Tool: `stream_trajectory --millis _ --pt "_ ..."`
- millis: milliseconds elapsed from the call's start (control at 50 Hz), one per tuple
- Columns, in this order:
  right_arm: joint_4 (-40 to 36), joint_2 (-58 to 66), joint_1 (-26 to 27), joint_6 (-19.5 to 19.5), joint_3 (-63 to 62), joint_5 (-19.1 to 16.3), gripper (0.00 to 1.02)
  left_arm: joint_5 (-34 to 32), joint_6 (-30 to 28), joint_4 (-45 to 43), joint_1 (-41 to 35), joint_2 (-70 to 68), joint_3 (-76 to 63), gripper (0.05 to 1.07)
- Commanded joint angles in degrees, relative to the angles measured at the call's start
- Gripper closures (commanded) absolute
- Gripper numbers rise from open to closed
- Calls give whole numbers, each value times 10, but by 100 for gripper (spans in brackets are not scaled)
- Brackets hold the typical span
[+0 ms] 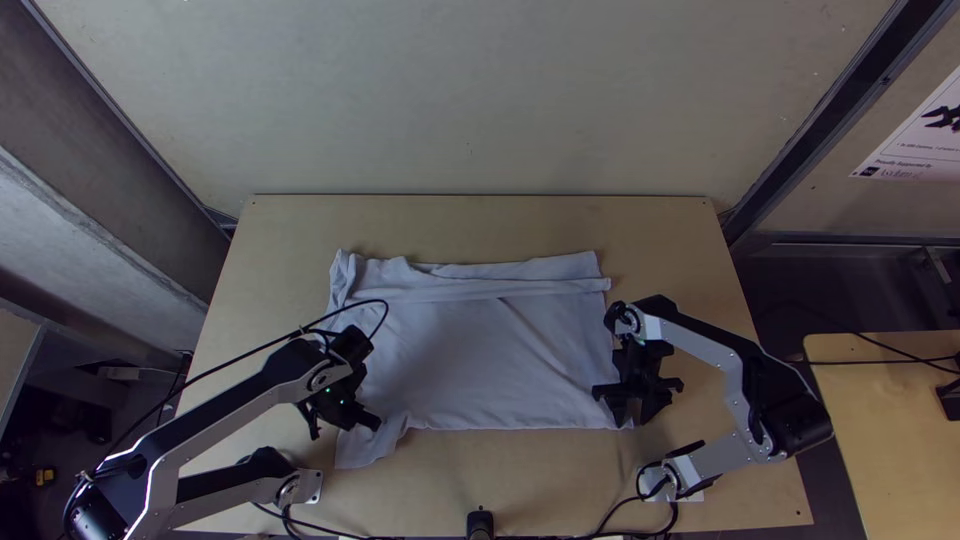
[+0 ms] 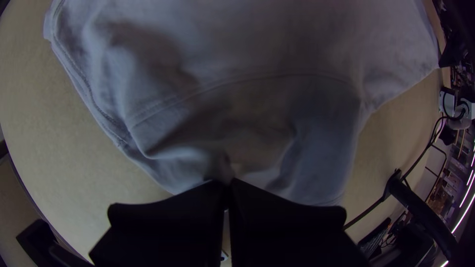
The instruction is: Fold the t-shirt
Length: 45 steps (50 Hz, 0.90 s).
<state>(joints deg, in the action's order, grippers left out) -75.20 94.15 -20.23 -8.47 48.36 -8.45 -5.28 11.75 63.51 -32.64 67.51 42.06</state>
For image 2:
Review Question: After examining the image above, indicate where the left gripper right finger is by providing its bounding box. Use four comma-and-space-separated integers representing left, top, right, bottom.
228, 177, 372, 267

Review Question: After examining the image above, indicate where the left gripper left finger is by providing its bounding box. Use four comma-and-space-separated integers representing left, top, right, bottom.
88, 179, 229, 267

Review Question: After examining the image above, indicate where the white t-shirt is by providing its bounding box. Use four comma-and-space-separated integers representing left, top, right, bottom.
43, 0, 441, 207

